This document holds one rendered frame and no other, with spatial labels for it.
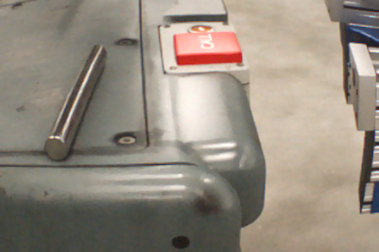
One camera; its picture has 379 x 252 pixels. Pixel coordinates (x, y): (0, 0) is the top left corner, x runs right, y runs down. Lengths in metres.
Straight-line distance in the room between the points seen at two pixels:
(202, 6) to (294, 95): 2.91
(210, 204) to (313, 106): 3.16
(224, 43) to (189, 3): 0.17
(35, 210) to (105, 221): 0.06
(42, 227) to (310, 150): 2.82
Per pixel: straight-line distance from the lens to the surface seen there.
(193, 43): 0.90
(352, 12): 1.73
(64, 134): 0.71
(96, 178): 0.69
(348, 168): 3.33
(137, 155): 0.72
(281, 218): 3.03
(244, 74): 0.87
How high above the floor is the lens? 1.58
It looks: 25 degrees down
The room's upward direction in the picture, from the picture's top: 2 degrees counter-clockwise
